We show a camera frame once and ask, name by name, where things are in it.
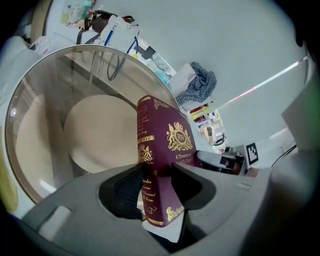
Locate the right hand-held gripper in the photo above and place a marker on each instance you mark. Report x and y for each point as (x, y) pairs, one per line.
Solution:
(240, 160)

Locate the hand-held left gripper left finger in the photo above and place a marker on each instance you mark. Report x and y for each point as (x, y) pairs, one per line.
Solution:
(75, 212)

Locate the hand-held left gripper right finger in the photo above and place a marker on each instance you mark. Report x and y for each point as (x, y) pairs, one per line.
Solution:
(225, 200)

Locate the maroon hardcover book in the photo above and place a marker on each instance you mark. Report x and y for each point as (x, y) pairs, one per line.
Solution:
(170, 130)

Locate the round glass side table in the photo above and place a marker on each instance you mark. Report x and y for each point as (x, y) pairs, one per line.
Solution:
(50, 112)

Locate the blue checked cloth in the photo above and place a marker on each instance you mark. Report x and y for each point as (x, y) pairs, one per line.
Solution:
(200, 85)

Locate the white paper bag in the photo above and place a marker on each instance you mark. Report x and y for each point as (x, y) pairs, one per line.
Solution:
(181, 80)

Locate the teal pouch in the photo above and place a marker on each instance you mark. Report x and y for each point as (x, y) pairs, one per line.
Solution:
(162, 77)

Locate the clear plastic bag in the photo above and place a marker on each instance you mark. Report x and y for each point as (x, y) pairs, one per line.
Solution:
(41, 46)

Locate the black handbag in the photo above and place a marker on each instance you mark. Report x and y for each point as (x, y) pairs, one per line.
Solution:
(97, 22)

